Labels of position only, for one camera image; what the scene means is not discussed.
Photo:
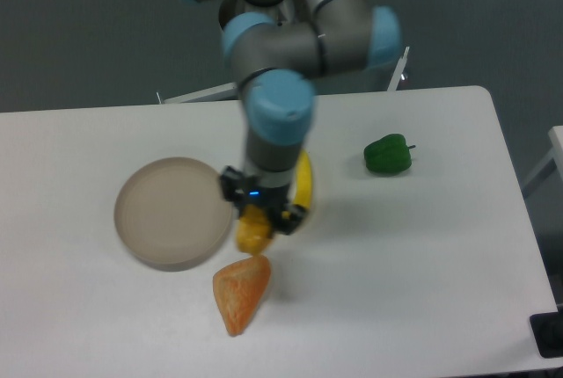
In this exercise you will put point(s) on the yellow toy banana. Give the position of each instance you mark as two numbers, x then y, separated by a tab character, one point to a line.
304	182

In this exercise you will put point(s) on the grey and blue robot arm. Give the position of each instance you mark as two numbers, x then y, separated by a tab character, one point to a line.
278	106

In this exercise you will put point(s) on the white side table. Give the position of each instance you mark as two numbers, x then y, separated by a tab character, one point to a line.
546	166

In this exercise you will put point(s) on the black device at table edge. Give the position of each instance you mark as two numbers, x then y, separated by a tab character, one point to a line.
547	331

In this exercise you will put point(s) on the beige round plate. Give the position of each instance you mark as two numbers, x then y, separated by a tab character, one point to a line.
171	215

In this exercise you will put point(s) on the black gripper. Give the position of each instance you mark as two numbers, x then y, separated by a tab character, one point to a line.
269	192

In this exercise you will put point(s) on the yellow toy pepper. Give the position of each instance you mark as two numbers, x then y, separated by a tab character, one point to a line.
255	232

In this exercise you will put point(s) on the orange toy bread slice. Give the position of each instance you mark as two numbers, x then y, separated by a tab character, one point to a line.
238	289

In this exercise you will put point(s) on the green toy pepper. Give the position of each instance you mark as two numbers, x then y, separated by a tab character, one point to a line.
389	155

